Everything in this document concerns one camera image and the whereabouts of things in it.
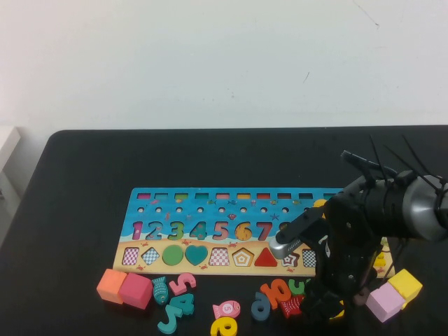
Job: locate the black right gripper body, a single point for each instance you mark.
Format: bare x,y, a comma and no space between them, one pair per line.
343,259

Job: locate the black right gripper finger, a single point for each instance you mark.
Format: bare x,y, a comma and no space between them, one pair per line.
313,302
334,306

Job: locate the yellow pentagon piece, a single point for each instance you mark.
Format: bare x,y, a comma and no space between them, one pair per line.
337,314

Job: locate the green number three piece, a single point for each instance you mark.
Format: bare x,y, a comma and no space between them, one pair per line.
295,287

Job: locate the brown number eight piece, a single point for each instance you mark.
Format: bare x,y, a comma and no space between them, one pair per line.
358,299

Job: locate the yellow equals sign piece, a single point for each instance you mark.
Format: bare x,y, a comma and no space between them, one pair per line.
381,260

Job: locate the orange number ten piece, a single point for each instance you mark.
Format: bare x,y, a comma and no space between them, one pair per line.
269,297

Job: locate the dark blue number nine piece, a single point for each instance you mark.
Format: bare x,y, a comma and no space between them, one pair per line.
259,297

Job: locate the red triangle piece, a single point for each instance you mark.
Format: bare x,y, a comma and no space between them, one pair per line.
264,260

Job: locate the yellow number piece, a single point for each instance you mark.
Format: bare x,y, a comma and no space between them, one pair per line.
218,327

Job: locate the teal heart piece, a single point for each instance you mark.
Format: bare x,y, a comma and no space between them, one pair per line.
196,254

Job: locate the teal number four piece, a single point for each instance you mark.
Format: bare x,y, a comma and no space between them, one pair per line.
185,304

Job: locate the colourful wooden puzzle board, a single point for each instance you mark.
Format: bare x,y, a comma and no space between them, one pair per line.
210,213

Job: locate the pink number five piece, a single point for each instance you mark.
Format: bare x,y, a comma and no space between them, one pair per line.
176,287

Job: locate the teal hook-shaped number piece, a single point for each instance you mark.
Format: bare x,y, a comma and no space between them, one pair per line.
171,323

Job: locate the green circle piece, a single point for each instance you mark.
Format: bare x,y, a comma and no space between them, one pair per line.
173,255

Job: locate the red wooden fish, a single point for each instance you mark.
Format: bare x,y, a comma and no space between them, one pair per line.
290,306

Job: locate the light pink wooden cube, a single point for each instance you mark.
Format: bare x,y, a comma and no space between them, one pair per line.
383,301

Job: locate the yellow rubber duck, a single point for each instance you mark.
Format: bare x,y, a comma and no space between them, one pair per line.
318,203

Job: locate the yellow wooden cube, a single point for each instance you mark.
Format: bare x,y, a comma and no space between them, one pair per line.
406,283

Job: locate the pink wooden fish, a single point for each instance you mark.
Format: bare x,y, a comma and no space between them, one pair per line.
225,309

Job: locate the teal wooden fish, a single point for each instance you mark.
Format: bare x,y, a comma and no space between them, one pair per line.
160,290

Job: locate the magenta wooden cube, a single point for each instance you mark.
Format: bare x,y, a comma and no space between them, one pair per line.
136,290

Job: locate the orange wooden cube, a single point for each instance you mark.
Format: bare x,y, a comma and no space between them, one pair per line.
110,287

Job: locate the white furniture edge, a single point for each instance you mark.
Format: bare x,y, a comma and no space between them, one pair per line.
7,143

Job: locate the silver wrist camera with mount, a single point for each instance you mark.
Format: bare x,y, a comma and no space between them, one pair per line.
283,248

